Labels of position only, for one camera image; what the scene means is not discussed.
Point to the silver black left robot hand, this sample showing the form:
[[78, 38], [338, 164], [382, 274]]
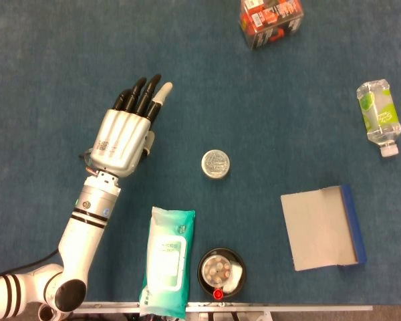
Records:
[[120, 140]]

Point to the thin wire-frame eyeglasses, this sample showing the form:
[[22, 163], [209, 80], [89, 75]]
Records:
[[83, 155]]

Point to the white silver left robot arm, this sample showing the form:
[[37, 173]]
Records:
[[83, 234]]

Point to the round silver metal tin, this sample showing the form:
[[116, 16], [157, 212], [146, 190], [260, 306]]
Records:
[[215, 164]]

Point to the green white wet wipes pack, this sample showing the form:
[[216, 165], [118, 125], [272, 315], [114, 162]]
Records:
[[167, 261]]

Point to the clear round jar with pills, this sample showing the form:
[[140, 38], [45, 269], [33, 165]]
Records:
[[216, 271]]

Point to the black round bowl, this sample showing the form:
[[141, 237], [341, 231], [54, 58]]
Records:
[[203, 284]]

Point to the white plastic packet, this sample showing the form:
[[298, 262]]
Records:
[[237, 275]]

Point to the small red cap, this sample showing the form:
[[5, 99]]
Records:
[[218, 294]]

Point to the brown tape roll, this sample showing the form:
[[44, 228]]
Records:
[[46, 314]]

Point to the orange black product box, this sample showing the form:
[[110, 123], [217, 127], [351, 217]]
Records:
[[270, 23]]

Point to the open white box blue lid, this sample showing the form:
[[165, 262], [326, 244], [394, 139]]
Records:
[[317, 227]]

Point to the clear bottle green label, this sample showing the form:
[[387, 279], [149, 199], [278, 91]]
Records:
[[379, 110]]

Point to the silver metal rail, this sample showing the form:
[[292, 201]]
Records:
[[287, 308]]

